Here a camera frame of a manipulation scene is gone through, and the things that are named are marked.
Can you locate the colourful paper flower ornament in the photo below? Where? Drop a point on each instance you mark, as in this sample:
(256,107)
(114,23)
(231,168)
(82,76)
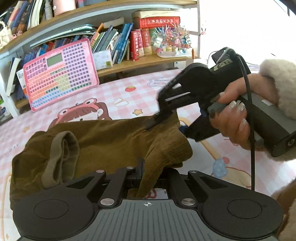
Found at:
(169,42)

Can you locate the right hand with painted nails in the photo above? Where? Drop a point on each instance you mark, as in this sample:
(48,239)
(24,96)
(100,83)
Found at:
(231,122)

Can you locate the brown corduroy garment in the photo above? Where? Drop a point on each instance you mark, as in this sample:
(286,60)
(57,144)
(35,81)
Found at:
(73,149)

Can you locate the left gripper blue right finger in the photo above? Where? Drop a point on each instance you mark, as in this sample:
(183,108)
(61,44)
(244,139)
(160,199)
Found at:
(172,181)

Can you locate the white box with yellow label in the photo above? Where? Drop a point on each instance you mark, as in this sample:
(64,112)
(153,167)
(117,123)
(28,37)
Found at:
(103,59)

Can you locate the pink checkered cartoon table mat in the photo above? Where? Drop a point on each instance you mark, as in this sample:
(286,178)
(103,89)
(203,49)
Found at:
(125,98)

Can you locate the red dictionary lying flat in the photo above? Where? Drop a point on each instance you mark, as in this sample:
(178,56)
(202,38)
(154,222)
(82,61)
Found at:
(158,21)

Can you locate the fluffy beige sleeve forearm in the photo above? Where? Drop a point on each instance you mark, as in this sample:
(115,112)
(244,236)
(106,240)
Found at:
(283,73)

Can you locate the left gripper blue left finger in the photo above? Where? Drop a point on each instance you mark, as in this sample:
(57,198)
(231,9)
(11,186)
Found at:
(116,186)

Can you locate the pink toy keyboard tablet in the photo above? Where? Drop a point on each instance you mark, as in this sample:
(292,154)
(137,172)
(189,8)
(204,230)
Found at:
(60,73)

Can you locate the red upright dictionary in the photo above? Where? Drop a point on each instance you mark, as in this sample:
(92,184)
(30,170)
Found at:
(134,55)

